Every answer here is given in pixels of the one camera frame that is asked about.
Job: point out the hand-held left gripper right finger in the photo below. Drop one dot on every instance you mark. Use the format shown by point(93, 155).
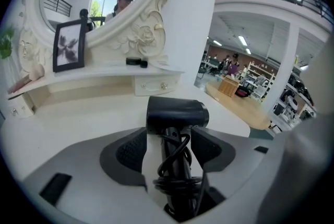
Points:
point(235, 155)

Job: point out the black bag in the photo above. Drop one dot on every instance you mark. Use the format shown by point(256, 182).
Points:
point(243, 92)

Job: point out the black picture frame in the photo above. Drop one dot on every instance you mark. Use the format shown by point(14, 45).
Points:
point(69, 45)

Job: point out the black hair dryer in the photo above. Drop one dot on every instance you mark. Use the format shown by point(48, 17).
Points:
point(177, 113)

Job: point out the green plant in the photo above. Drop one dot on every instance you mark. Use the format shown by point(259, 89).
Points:
point(6, 44)

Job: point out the oval white carved mirror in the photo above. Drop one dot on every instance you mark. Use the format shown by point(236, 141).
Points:
point(109, 1)

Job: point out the flat black round container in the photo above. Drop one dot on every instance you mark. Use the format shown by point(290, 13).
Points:
point(133, 61)

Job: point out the white shelving rack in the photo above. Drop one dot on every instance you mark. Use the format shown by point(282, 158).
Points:
point(259, 76)

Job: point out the white table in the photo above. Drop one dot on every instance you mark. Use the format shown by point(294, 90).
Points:
point(86, 116)

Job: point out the wicker basket box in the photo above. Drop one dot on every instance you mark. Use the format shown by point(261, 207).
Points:
point(229, 86)

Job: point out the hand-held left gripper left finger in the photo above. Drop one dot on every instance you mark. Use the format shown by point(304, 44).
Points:
point(86, 163)

